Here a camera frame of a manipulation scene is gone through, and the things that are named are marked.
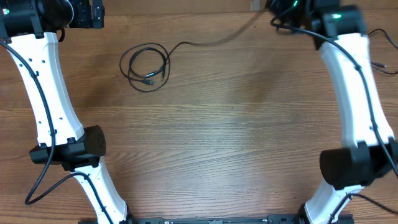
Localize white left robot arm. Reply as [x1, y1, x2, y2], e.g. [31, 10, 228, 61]
[1, 0, 134, 223]

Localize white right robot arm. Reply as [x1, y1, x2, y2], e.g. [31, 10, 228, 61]
[266, 0, 397, 223]

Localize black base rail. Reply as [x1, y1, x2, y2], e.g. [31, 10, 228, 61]
[77, 213, 355, 224]

